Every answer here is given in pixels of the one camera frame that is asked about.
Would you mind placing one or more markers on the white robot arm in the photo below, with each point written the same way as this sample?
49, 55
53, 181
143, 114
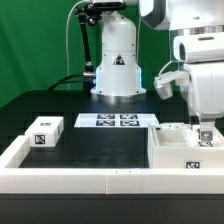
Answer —
197, 27

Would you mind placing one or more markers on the white U-shaped workspace fence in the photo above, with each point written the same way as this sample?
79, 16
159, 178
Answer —
17, 180

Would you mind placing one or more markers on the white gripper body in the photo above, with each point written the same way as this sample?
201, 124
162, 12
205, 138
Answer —
203, 58

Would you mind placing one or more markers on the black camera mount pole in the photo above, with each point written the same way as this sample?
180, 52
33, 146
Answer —
89, 15

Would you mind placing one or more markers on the white marker base plate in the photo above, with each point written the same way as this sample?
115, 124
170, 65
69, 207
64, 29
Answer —
116, 120

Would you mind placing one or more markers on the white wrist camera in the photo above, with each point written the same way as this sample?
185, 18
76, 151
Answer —
162, 83

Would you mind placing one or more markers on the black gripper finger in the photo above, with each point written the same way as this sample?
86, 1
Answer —
193, 120
206, 129

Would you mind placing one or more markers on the white cabinet top block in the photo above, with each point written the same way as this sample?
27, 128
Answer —
45, 131

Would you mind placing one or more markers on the white cabinet body box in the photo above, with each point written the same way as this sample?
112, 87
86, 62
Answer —
169, 149

